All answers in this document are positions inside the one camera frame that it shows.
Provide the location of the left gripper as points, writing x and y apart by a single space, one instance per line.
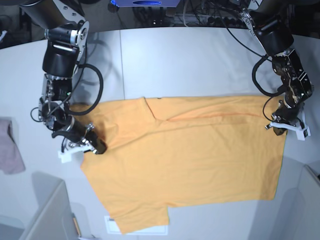
286 115

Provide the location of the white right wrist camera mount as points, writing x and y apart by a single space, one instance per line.
73 153

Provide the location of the yellow T-shirt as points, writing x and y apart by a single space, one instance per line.
181 151

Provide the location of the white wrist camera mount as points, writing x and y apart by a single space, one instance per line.
302 130
73 153

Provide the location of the grey right bin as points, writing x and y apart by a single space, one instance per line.
303 220

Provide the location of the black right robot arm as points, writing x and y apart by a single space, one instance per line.
66 31

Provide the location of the purple box with blue oval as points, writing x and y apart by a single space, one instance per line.
146 3

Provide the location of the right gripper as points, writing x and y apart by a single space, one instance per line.
79 134

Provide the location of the pink folded cloth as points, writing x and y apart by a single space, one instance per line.
11 161

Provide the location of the grey left bin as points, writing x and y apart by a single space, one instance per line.
54 220

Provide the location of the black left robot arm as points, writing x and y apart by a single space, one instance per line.
267 26

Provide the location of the grey bin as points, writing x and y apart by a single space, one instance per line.
303 220
54 220

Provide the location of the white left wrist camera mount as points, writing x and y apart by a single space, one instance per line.
302 130

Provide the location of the wooden pencil in bin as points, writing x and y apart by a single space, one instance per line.
77 226

